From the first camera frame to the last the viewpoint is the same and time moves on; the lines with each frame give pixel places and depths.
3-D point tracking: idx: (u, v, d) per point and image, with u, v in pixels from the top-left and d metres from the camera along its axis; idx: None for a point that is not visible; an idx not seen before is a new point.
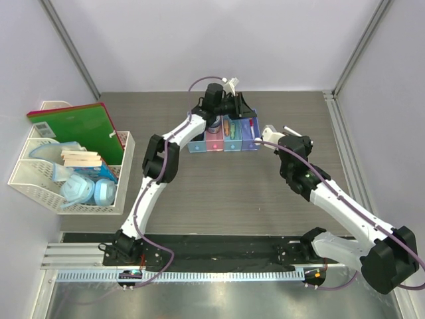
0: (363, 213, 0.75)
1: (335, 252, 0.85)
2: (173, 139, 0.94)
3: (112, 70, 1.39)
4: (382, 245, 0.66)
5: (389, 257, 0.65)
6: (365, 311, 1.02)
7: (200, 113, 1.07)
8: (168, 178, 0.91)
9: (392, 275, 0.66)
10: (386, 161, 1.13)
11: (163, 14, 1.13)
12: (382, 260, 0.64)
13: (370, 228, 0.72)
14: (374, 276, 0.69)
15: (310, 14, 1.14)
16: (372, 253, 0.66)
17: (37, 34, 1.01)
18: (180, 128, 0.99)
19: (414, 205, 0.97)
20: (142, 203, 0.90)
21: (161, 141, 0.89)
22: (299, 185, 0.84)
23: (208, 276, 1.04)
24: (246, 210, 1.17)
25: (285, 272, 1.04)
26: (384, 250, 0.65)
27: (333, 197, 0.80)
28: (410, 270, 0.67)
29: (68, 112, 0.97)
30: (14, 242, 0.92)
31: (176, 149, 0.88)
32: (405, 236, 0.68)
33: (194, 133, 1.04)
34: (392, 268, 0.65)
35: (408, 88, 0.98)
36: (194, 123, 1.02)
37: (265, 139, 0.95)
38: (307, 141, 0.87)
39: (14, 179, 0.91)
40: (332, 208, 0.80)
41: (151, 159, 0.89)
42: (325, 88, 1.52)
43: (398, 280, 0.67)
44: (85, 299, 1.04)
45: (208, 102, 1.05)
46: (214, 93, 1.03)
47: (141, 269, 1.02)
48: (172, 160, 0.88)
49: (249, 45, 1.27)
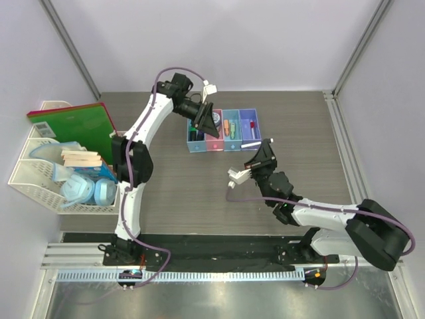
0: (329, 206, 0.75)
1: (334, 247, 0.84)
2: (137, 136, 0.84)
3: (112, 69, 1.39)
4: (354, 221, 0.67)
5: (364, 228, 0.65)
6: (365, 311, 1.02)
7: (162, 89, 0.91)
8: (143, 178, 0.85)
9: (380, 244, 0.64)
10: (386, 162, 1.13)
11: (163, 14, 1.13)
12: (359, 234, 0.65)
13: (340, 215, 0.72)
14: (370, 255, 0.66)
15: (310, 14, 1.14)
16: (351, 233, 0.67)
17: (38, 34, 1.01)
18: (144, 119, 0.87)
19: (414, 205, 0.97)
20: (127, 209, 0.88)
21: (123, 142, 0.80)
22: (285, 218, 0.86)
23: (208, 276, 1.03)
24: (246, 210, 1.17)
25: (285, 272, 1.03)
26: (356, 224, 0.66)
27: (306, 208, 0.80)
28: (398, 235, 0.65)
29: (68, 112, 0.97)
30: (14, 242, 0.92)
31: (143, 149, 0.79)
32: (372, 207, 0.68)
33: (163, 117, 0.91)
34: (376, 238, 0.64)
35: (408, 88, 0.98)
36: (158, 106, 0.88)
37: (238, 181, 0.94)
38: (269, 151, 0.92)
39: (14, 179, 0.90)
40: (312, 218, 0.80)
41: (119, 163, 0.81)
42: (325, 88, 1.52)
43: (396, 250, 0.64)
44: (85, 299, 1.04)
45: (174, 83, 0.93)
46: (184, 78, 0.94)
47: (141, 269, 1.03)
48: (140, 162, 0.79)
49: (249, 45, 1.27)
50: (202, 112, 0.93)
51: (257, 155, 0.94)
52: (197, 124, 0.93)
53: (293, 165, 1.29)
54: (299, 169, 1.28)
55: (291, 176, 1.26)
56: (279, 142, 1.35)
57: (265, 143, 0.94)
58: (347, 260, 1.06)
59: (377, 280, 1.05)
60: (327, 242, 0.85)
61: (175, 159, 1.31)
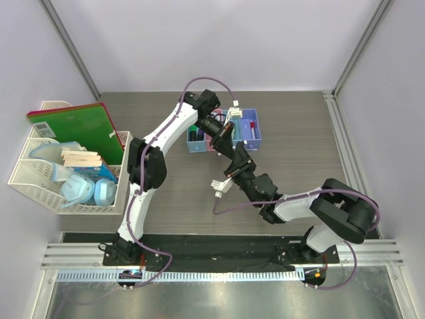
0: (299, 193, 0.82)
1: (323, 240, 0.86)
2: (156, 142, 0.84)
3: (112, 69, 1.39)
4: (319, 201, 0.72)
5: (327, 205, 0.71)
6: (365, 311, 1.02)
7: (190, 98, 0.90)
8: (154, 185, 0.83)
9: (344, 217, 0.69)
10: (386, 162, 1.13)
11: (163, 14, 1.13)
12: (323, 211, 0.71)
13: (308, 199, 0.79)
14: (339, 229, 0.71)
15: (311, 14, 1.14)
16: (316, 211, 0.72)
17: (37, 33, 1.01)
18: (166, 125, 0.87)
19: (414, 205, 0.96)
20: (134, 210, 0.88)
21: (141, 145, 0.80)
22: (270, 217, 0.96)
23: (208, 276, 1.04)
24: (246, 211, 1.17)
25: (285, 272, 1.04)
26: (320, 203, 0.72)
27: (284, 202, 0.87)
28: (361, 207, 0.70)
29: (68, 112, 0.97)
30: (14, 242, 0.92)
31: (159, 156, 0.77)
32: (334, 185, 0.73)
33: (188, 125, 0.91)
34: (340, 212, 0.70)
35: (408, 88, 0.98)
36: (182, 115, 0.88)
37: (222, 187, 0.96)
38: (243, 153, 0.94)
39: (14, 179, 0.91)
40: (289, 210, 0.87)
41: (133, 165, 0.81)
42: (325, 88, 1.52)
43: (363, 220, 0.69)
44: (85, 299, 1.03)
45: (203, 96, 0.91)
46: (213, 94, 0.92)
47: (141, 269, 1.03)
48: (154, 167, 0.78)
49: (250, 45, 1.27)
50: (221, 133, 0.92)
51: (234, 159, 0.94)
52: (216, 143, 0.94)
53: (293, 165, 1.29)
54: (298, 169, 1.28)
55: (291, 175, 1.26)
56: (279, 142, 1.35)
57: (239, 147, 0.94)
58: (348, 260, 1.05)
59: (378, 280, 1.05)
60: (319, 240, 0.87)
61: (175, 159, 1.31)
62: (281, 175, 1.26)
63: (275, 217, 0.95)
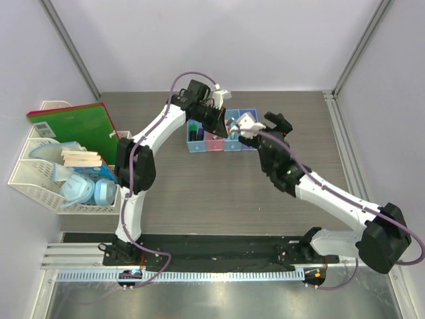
0: (349, 197, 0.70)
1: (333, 247, 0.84)
2: (145, 141, 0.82)
3: (111, 69, 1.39)
4: (373, 224, 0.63)
5: (382, 235, 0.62)
6: (365, 311, 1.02)
7: (178, 101, 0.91)
8: (143, 187, 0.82)
9: (389, 254, 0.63)
10: (386, 162, 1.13)
11: (163, 14, 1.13)
12: (374, 240, 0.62)
13: (358, 212, 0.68)
14: (372, 256, 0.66)
15: (311, 13, 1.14)
16: (364, 234, 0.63)
17: (37, 33, 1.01)
18: (155, 125, 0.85)
19: (414, 205, 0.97)
20: (127, 212, 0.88)
21: (129, 145, 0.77)
22: (283, 183, 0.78)
23: (208, 276, 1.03)
24: (245, 211, 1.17)
25: (285, 273, 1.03)
26: (376, 230, 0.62)
27: (316, 187, 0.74)
28: (404, 244, 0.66)
29: (68, 112, 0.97)
30: (15, 242, 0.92)
31: (148, 155, 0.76)
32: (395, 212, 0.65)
33: (174, 127, 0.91)
34: (388, 247, 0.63)
35: (408, 88, 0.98)
36: (170, 116, 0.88)
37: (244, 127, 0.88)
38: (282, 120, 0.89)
39: (14, 179, 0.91)
40: (319, 200, 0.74)
41: (121, 167, 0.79)
42: (325, 88, 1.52)
43: (397, 257, 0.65)
44: (84, 299, 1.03)
45: (190, 92, 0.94)
46: (199, 85, 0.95)
47: (141, 269, 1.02)
48: (143, 168, 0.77)
49: (250, 45, 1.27)
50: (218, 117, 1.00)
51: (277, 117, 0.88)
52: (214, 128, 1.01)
53: None
54: None
55: None
56: None
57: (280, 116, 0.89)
58: (348, 260, 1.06)
59: (378, 280, 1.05)
60: (326, 244, 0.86)
61: (175, 159, 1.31)
62: None
63: (289, 183, 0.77)
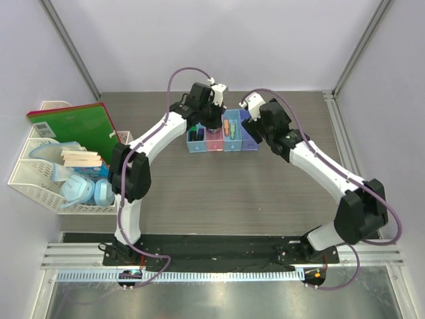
0: (337, 165, 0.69)
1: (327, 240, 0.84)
2: (142, 148, 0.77)
3: (111, 69, 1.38)
4: (352, 194, 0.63)
5: (360, 207, 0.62)
6: (365, 310, 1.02)
7: (178, 109, 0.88)
8: (137, 195, 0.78)
9: (360, 225, 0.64)
10: (385, 162, 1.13)
11: (163, 14, 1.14)
12: (350, 207, 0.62)
13: (342, 181, 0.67)
14: (345, 226, 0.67)
15: (310, 13, 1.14)
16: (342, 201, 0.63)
17: (38, 33, 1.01)
18: (153, 133, 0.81)
19: (414, 205, 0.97)
20: (125, 217, 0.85)
21: (125, 151, 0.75)
22: (279, 147, 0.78)
23: (208, 276, 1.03)
24: (245, 211, 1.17)
25: (285, 273, 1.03)
26: (354, 199, 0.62)
27: (307, 154, 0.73)
28: (378, 222, 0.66)
29: (68, 112, 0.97)
30: (15, 242, 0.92)
31: (143, 162, 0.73)
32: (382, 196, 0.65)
33: (175, 135, 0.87)
34: (362, 219, 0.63)
35: (408, 88, 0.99)
36: (170, 124, 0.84)
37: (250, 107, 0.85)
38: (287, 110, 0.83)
39: (14, 179, 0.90)
40: (309, 165, 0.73)
41: (115, 173, 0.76)
42: (325, 88, 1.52)
43: (370, 233, 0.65)
44: (84, 299, 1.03)
45: (192, 98, 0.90)
46: (202, 89, 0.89)
47: (141, 269, 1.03)
48: (137, 175, 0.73)
49: (250, 44, 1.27)
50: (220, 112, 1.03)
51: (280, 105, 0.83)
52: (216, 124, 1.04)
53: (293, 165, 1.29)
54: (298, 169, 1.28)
55: (291, 176, 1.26)
56: None
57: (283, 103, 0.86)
58: (348, 260, 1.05)
59: (378, 280, 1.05)
60: (322, 239, 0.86)
61: (175, 159, 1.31)
62: (281, 175, 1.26)
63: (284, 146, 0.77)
